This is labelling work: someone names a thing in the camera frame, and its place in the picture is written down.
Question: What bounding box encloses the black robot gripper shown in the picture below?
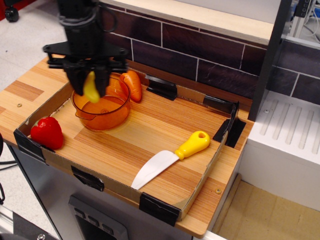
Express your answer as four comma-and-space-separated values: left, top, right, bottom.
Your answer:
43, 0, 128, 97

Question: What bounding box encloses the yellow toy banana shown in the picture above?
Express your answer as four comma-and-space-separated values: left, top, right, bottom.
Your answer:
83, 71, 100, 104

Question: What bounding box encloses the orange transparent plastic pot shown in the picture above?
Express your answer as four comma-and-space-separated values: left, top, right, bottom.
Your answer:
71, 73, 131, 131

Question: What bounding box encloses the cardboard fence with black tape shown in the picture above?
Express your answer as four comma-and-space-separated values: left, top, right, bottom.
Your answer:
19, 60, 253, 235

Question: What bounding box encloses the orange toy carrot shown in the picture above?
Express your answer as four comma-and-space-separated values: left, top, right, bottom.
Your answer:
119, 70, 143, 102

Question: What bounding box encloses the red toy strawberry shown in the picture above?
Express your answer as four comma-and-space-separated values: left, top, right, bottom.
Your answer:
30, 116, 64, 150

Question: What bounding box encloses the grey toy oven panel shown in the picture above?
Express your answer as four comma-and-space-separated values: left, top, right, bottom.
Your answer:
68, 196, 129, 240

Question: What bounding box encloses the wooden shelf with grey posts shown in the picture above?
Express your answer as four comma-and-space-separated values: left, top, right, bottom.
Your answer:
105, 0, 289, 121

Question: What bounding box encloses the white toy sink drainboard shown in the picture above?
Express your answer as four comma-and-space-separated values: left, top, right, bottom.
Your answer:
238, 91, 320, 211

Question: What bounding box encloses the toy knife yellow handle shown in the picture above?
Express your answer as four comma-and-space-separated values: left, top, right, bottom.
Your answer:
131, 131, 211, 190

